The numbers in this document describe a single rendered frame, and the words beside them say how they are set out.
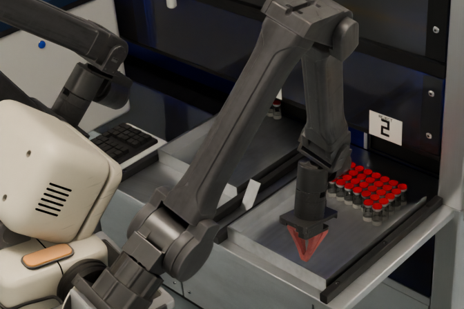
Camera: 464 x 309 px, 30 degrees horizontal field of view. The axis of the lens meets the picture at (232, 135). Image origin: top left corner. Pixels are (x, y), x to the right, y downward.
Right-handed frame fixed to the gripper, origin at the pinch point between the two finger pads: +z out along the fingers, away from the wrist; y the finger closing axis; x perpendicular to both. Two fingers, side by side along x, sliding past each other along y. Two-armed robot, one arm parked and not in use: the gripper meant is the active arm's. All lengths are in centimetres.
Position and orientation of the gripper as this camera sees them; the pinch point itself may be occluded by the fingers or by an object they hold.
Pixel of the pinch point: (304, 256)
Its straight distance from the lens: 168.1
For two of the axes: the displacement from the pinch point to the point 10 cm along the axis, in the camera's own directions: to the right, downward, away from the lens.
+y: 6.8, -2.4, 6.9
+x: -7.3, -2.8, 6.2
